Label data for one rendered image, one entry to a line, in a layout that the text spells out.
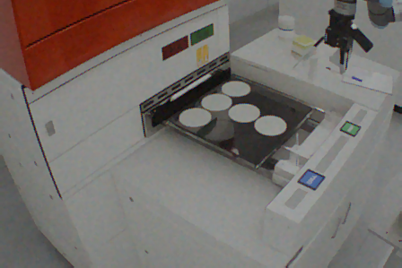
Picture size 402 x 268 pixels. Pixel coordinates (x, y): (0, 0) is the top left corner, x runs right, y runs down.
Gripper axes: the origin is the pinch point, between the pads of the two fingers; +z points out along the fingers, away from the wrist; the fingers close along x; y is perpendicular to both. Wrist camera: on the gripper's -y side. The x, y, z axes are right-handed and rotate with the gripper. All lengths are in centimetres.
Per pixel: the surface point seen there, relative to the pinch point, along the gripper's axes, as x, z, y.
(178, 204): 58, 25, 22
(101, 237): 71, 52, 49
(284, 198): 51, 11, -7
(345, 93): -1.6, 8.9, -0.9
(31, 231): 79, 108, 127
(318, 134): 13.4, 17.9, 1.6
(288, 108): 9.5, 15.9, 15.4
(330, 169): 35.3, 10.7, -12.1
